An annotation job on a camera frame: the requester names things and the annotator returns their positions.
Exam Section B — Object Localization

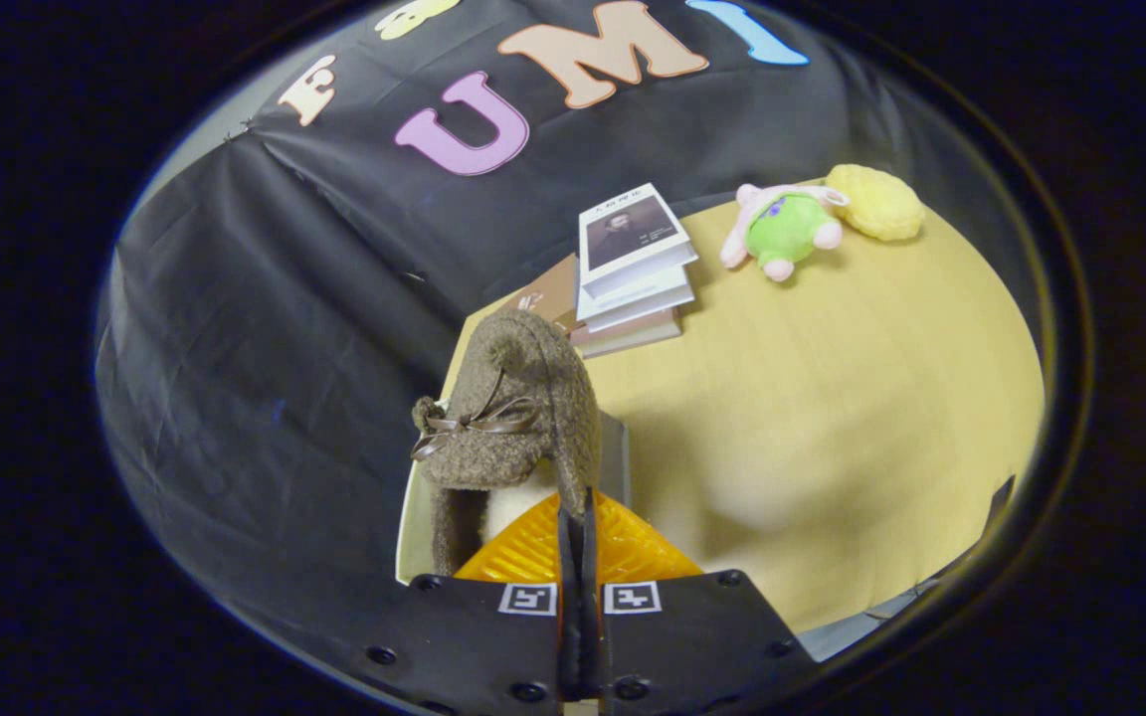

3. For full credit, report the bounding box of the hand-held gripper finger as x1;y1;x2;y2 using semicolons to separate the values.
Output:
364;487;574;716
581;487;818;716

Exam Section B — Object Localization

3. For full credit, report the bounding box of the grey fabric storage box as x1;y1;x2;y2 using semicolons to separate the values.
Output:
394;413;634;585

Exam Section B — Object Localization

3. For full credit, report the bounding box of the brown fuzzy shoe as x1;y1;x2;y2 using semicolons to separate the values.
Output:
411;308;604;578

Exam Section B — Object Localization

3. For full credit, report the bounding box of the plain white book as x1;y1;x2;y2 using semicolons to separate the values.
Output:
576;264;695;334

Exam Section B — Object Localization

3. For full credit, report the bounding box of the brown book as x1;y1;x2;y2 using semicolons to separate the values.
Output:
498;254;582;334

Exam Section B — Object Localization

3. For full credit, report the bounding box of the white book with portrait cover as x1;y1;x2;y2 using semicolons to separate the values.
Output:
578;182;700;299

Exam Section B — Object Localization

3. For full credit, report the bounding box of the green and pink plush toy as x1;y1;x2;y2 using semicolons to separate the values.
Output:
719;184;848;282

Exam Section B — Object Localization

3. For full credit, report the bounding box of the yellow plush toy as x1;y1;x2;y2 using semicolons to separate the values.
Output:
825;164;927;243

